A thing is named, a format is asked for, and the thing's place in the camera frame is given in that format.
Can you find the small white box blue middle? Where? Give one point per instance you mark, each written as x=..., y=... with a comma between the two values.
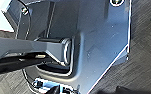
x=47, y=85

